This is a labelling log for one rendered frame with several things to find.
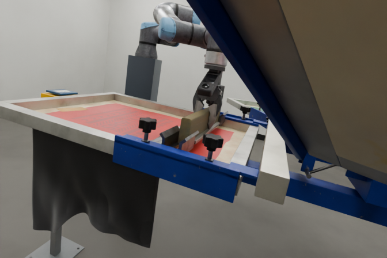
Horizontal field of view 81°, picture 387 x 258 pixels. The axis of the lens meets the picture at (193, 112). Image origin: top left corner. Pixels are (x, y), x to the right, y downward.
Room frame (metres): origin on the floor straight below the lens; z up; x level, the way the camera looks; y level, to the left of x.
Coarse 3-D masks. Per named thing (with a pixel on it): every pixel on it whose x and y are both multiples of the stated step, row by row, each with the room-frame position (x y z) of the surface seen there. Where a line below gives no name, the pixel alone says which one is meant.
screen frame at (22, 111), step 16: (64, 96) 0.92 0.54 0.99; (80, 96) 0.97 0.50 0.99; (96, 96) 1.06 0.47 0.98; (112, 96) 1.16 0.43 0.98; (128, 96) 1.17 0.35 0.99; (0, 112) 0.65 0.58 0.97; (16, 112) 0.63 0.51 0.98; (32, 112) 0.64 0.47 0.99; (176, 112) 1.07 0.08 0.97; (192, 112) 1.04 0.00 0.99; (48, 128) 0.59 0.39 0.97; (64, 128) 0.57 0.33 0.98; (80, 128) 0.57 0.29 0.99; (240, 128) 0.97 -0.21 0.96; (256, 128) 0.91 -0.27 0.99; (96, 144) 0.54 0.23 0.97; (112, 144) 0.53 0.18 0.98; (240, 144) 0.66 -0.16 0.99; (240, 160) 0.53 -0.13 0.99; (240, 176) 0.44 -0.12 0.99
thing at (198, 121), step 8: (200, 112) 0.70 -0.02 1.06; (208, 112) 0.74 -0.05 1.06; (184, 120) 0.59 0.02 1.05; (192, 120) 0.59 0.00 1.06; (200, 120) 0.67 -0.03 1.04; (208, 120) 0.76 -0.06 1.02; (216, 120) 0.88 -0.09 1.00; (184, 128) 0.59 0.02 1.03; (192, 128) 0.60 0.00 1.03; (200, 128) 0.68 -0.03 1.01; (184, 136) 0.59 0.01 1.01
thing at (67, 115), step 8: (56, 112) 0.79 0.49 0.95; (64, 112) 0.81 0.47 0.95; (72, 112) 0.82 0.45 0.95; (80, 112) 0.84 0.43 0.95; (88, 112) 0.86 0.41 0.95; (96, 112) 0.88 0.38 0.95; (72, 120) 0.73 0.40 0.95; (96, 128) 0.69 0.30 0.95; (104, 128) 0.70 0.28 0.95; (160, 128) 0.80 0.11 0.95; (152, 136) 0.70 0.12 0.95; (200, 144) 0.71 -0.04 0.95; (192, 152) 0.62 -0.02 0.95; (200, 152) 0.63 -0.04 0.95; (216, 152) 0.65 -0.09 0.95
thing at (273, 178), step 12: (276, 132) 0.68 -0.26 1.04; (264, 144) 0.54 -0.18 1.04; (276, 144) 0.55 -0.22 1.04; (264, 156) 0.45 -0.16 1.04; (276, 156) 0.46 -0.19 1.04; (264, 168) 0.38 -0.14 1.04; (276, 168) 0.39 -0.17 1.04; (288, 168) 0.40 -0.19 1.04; (264, 180) 0.37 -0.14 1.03; (276, 180) 0.36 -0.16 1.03; (288, 180) 0.36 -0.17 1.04; (264, 192) 0.37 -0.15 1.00; (276, 192) 0.36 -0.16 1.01
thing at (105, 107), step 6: (90, 108) 0.93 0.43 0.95; (96, 108) 0.94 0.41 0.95; (102, 108) 0.96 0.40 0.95; (108, 108) 0.98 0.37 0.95; (114, 108) 1.00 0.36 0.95; (120, 108) 1.02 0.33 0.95; (126, 108) 1.03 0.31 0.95; (132, 108) 1.06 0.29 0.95; (150, 114) 1.00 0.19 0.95; (156, 114) 1.02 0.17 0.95; (174, 120) 0.96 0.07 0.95; (180, 120) 0.97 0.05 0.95; (168, 126) 0.85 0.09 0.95; (210, 132) 0.86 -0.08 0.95; (216, 132) 0.87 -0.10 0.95; (222, 132) 0.89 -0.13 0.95; (228, 132) 0.90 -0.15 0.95; (228, 138) 0.82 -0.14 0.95
